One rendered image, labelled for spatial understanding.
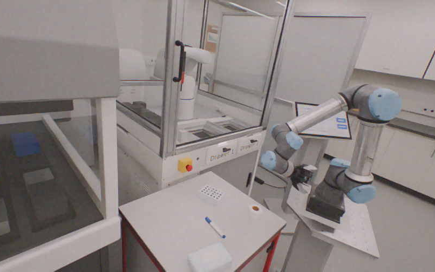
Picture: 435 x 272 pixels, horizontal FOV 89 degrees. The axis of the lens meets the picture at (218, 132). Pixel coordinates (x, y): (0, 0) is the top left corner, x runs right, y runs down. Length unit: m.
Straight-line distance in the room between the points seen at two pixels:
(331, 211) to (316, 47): 1.95
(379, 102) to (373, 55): 3.33
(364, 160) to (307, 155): 1.13
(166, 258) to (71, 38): 0.79
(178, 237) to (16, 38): 0.85
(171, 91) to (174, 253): 0.71
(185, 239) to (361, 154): 0.85
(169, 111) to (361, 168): 0.94
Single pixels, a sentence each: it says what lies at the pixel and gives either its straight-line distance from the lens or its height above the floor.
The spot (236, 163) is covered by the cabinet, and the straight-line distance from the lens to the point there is 1.79.
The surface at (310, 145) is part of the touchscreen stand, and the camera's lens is 2.21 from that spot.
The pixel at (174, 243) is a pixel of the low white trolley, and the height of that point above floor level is 0.76.
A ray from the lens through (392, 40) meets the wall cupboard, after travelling 4.34.
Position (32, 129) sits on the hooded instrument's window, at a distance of 0.71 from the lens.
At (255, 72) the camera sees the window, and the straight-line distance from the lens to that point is 1.60.
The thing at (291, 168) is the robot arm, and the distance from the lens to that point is 1.06.
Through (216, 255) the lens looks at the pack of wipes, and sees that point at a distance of 0.97.
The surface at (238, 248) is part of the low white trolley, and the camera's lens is 1.07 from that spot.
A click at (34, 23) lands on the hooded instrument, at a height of 1.53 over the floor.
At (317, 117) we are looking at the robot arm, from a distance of 1.12.
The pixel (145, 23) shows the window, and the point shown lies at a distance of 1.31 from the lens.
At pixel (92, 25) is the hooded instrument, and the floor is 1.55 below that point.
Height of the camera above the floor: 1.54
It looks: 21 degrees down
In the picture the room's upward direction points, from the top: 9 degrees clockwise
